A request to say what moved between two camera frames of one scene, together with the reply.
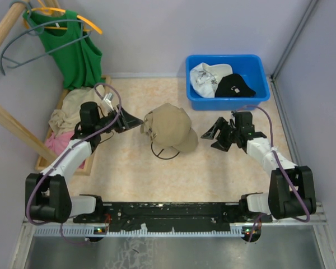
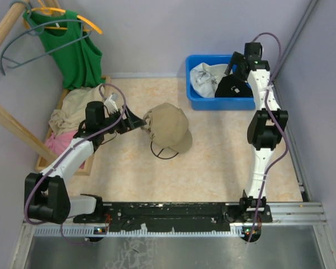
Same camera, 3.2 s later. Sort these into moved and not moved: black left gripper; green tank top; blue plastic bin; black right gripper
Moved: black right gripper
Not moved: green tank top; blue plastic bin; black left gripper
